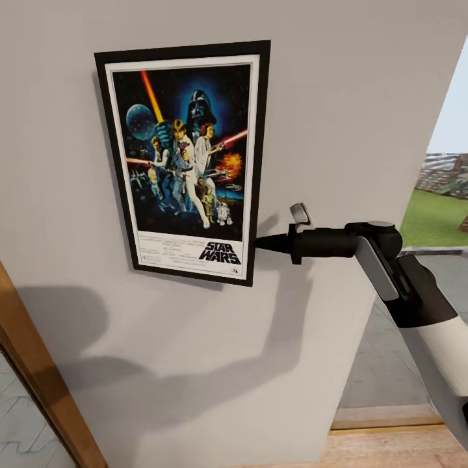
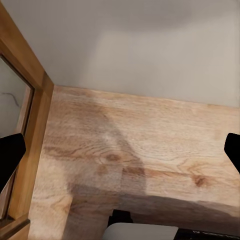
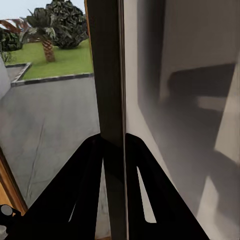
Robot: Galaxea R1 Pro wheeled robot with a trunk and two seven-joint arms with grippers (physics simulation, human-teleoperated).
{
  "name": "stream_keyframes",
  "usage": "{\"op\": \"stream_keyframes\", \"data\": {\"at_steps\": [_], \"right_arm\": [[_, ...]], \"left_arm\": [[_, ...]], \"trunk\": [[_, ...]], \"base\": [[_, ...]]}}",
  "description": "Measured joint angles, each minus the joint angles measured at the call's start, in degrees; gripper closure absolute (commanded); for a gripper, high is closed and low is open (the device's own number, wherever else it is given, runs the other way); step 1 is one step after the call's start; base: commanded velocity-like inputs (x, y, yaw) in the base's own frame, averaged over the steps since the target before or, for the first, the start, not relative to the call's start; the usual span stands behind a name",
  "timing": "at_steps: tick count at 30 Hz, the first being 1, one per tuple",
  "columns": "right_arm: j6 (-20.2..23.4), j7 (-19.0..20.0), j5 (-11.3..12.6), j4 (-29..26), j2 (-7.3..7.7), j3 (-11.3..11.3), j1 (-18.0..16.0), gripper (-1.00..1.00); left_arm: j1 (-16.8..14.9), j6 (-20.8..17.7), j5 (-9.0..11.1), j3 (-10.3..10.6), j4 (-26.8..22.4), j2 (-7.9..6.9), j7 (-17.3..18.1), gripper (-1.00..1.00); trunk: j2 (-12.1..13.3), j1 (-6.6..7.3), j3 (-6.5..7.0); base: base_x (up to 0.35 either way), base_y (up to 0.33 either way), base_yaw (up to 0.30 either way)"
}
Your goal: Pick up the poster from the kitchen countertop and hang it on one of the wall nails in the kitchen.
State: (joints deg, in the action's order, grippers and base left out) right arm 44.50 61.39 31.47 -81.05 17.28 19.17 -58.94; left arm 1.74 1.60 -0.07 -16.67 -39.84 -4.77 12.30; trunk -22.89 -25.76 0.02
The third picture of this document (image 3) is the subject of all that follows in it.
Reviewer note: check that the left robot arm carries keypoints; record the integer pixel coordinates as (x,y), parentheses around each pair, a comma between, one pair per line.
(9,218)

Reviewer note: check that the poster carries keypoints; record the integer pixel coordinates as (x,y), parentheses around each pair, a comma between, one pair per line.
(107,33)

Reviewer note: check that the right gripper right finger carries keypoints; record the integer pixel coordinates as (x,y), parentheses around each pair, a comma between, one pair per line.
(174,219)

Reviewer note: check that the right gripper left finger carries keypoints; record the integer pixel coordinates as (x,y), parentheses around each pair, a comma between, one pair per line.
(67,208)

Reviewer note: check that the door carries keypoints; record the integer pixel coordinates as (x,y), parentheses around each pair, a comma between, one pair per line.
(48,100)

